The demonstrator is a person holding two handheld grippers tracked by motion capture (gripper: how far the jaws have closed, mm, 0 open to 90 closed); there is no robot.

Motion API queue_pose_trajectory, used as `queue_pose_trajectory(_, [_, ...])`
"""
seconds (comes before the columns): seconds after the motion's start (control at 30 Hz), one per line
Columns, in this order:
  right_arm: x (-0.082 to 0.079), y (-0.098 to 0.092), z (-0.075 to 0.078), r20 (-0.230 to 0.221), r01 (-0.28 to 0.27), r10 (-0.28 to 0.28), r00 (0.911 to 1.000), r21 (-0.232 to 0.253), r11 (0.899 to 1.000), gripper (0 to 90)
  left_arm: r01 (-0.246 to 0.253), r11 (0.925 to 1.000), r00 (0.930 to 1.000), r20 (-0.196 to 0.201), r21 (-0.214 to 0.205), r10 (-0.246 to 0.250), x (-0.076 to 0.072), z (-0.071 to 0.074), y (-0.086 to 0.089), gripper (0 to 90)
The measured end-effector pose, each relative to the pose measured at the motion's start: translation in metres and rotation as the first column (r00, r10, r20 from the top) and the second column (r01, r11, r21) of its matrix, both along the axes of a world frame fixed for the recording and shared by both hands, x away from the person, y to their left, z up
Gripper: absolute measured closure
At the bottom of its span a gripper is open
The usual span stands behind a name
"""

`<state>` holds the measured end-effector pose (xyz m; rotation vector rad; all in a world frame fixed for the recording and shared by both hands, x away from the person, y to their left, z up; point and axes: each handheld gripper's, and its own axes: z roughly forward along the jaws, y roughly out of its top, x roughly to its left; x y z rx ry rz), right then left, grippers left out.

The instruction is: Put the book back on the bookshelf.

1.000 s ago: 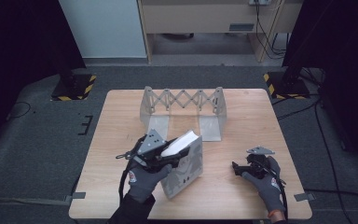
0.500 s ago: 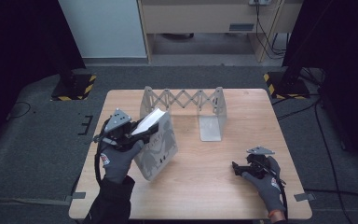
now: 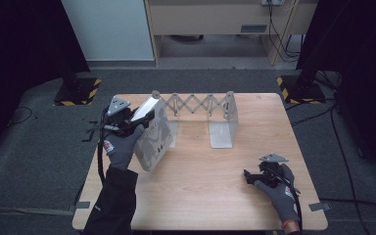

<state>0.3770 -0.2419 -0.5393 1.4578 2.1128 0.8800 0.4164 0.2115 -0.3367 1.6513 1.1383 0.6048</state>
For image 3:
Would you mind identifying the long black floor cable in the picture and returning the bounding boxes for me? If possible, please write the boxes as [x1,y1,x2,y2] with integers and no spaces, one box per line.
[329,106,364,235]

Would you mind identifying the hanging black cables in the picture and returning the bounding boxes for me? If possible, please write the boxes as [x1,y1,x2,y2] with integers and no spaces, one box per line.
[266,0,304,64]

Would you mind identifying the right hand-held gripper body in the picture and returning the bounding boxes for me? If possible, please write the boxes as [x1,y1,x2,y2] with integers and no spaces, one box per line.
[258,153,290,189]

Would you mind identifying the extendable metal bookend rack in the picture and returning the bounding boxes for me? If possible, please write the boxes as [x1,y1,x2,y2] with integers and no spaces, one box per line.
[151,90,240,150]

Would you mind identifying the person's right hand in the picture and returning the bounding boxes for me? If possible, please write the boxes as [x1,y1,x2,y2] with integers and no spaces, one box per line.
[254,164,302,225]

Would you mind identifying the black curtain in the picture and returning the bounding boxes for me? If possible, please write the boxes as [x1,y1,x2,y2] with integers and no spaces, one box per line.
[0,0,91,165]
[295,0,376,188]

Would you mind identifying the white cabinet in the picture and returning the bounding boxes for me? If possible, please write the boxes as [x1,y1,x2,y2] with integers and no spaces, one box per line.
[61,0,156,63]

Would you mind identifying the person's left hand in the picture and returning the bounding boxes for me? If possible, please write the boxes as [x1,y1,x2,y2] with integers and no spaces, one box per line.
[103,125,145,170]

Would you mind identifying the black floor cable loop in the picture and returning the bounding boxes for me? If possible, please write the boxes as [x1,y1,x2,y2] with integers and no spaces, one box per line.
[7,106,34,126]

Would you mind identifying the beige wooden desk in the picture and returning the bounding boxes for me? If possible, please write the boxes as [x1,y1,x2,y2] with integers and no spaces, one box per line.
[144,0,319,68]

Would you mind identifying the grey tape strip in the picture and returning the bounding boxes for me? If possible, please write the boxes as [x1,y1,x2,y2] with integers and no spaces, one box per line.
[307,202,333,212]
[67,201,92,213]

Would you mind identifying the grey book with silhouette cover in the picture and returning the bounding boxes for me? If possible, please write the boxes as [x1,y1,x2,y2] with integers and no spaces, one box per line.
[132,95,175,173]

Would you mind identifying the right hand-held gripper cable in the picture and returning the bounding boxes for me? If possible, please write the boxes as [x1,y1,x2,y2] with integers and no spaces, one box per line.
[288,184,306,232]

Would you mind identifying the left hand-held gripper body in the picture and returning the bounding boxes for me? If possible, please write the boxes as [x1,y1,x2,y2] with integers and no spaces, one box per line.
[102,96,138,136]

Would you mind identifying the striped stand base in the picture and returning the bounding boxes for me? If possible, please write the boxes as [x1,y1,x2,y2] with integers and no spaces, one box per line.
[53,76,103,107]
[276,73,327,105]

